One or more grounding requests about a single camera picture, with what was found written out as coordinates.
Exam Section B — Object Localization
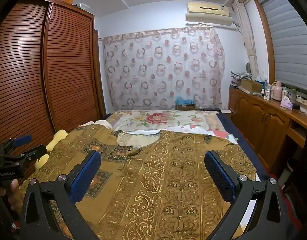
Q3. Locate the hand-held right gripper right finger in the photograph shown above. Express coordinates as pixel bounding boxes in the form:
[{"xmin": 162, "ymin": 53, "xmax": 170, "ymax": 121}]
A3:
[{"xmin": 204, "ymin": 151, "xmax": 289, "ymax": 240}]

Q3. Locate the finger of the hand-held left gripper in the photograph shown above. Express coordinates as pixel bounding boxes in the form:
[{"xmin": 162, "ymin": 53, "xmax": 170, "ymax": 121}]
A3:
[
  {"xmin": 4, "ymin": 134, "xmax": 33, "ymax": 153},
  {"xmin": 9, "ymin": 145, "xmax": 47, "ymax": 162}
]

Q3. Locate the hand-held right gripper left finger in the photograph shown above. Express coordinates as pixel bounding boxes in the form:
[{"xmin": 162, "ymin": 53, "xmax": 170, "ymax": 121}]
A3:
[{"xmin": 20, "ymin": 150, "xmax": 102, "ymax": 240}]

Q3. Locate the brown patterned garment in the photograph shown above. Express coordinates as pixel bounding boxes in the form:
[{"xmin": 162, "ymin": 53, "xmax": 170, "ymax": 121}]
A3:
[{"xmin": 20, "ymin": 124, "xmax": 257, "ymax": 240}]

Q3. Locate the person's left hand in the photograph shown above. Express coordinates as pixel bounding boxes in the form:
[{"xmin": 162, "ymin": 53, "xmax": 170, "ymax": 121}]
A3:
[{"xmin": 0, "ymin": 179, "xmax": 21, "ymax": 214}]

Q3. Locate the yellow plush toy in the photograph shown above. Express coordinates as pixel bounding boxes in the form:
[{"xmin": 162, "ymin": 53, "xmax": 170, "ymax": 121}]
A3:
[{"xmin": 35, "ymin": 129, "xmax": 69, "ymax": 169}]

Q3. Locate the white strawberry print sheet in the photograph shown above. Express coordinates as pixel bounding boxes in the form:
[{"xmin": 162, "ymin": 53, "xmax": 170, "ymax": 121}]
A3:
[{"xmin": 125, "ymin": 124, "xmax": 259, "ymax": 240}]

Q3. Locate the navy bed sheet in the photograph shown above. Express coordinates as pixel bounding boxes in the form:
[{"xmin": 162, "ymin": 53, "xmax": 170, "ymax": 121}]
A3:
[{"xmin": 217, "ymin": 111, "xmax": 289, "ymax": 205}]

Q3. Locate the white pillow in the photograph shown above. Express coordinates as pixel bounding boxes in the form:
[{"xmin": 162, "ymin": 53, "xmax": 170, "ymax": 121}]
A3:
[{"xmin": 79, "ymin": 120, "xmax": 113, "ymax": 130}]

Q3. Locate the white trash bin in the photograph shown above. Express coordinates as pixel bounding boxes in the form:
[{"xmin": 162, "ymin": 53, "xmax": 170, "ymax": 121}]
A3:
[{"xmin": 277, "ymin": 158, "xmax": 297, "ymax": 187}]

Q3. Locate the wooden sideboard cabinet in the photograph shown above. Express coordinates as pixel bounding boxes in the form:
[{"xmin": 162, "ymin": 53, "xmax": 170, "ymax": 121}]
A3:
[{"xmin": 228, "ymin": 86, "xmax": 307, "ymax": 178}]

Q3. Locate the small cardboard box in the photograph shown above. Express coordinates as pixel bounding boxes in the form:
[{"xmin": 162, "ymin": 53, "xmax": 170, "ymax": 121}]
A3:
[{"xmin": 175, "ymin": 102, "xmax": 196, "ymax": 111}]

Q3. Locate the wooden louvred wardrobe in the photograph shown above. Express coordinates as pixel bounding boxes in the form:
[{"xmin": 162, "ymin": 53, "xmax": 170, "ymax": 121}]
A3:
[{"xmin": 0, "ymin": 0, "xmax": 106, "ymax": 180}]

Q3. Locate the floral rose blanket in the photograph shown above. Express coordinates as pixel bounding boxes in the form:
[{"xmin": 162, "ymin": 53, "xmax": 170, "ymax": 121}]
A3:
[{"xmin": 105, "ymin": 110, "xmax": 220, "ymax": 133}]

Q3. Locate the open cardboard box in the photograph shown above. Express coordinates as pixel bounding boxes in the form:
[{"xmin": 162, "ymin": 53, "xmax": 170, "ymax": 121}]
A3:
[{"xmin": 241, "ymin": 79, "xmax": 263, "ymax": 93}]

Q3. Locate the purple tissue pack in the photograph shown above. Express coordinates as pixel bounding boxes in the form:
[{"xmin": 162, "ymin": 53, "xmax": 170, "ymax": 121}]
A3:
[{"xmin": 280, "ymin": 97, "xmax": 293, "ymax": 110}]

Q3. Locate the pink thermos jug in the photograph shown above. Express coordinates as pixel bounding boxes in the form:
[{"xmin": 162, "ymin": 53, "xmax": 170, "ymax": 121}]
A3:
[{"xmin": 272, "ymin": 81, "xmax": 282, "ymax": 102}]

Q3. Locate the stack of folded cloths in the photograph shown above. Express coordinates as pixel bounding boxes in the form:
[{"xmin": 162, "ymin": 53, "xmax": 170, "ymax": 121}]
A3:
[{"xmin": 230, "ymin": 70, "xmax": 252, "ymax": 88}]

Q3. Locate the clear plastic bag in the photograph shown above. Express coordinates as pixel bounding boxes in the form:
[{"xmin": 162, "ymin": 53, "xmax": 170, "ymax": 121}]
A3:
[{"xmin": 256, "ymin": 70, "xmax": 269, "ymax": 83}]

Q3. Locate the circle print sheer curtain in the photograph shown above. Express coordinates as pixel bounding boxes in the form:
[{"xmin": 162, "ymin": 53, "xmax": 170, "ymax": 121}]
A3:
[{"xmin": 99, "ymin": 26, "xmax": 226, "ymax": 110}]

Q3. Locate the beige tied curtain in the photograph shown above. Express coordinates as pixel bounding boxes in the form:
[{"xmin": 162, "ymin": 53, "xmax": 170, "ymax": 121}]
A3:
[{"xmin": 232, "ymin": 0, "xmax": 259, "ymax": 77}]

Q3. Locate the clear plastic storage box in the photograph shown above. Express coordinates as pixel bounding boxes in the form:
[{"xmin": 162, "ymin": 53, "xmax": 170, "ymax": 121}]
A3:
[{"xmin": 74, "ymin": 2, "xmax": 90, "ymax": 12}]

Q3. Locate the grey window blind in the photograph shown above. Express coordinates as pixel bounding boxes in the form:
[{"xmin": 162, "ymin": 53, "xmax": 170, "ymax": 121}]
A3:
[{"xmin": 258, "ymin": 0, "xmax": 307, "ymax": 93}]

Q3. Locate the beige air conditioner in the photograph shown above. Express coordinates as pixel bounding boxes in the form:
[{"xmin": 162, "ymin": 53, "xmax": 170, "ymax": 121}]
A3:
[{"xmin": 185, "ymin": 1, "xmax": 234, "ymax": 27}]

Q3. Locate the wooden window frame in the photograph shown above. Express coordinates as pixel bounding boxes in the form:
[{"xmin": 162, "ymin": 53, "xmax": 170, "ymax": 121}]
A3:
[{"xmin": 253, "ymin": 0, "xmax": 276, "ymax": 85}]

